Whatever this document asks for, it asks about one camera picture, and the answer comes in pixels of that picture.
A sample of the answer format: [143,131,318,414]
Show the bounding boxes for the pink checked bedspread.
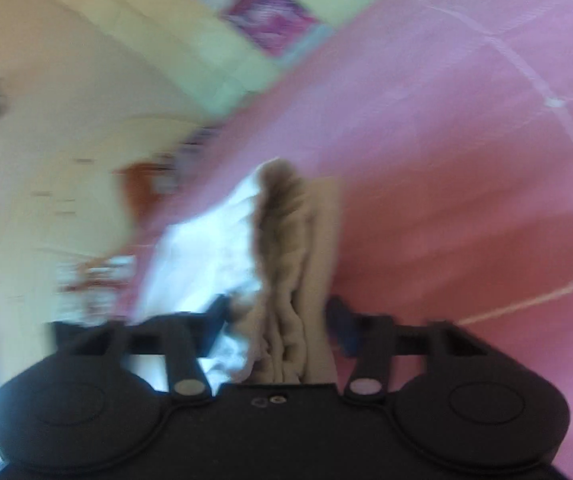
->
[131,0,573,461]

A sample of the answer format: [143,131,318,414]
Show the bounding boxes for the white pants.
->
[136,157,344,386]

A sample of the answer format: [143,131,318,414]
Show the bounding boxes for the cream headboard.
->
[0,115,207,361]

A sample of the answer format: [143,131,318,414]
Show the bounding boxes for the orange patterned pillow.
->
[114,160,172,233]

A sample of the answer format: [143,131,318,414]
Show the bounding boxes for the cream wardrobe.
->
[26,0,437,116]

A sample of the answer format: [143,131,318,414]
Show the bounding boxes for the purple wall poster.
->
[219,0,322,58]

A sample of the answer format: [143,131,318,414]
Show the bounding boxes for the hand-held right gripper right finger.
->
[325,296,489,405]

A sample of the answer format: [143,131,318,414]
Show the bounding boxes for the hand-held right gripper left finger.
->
[49,294,232,406]

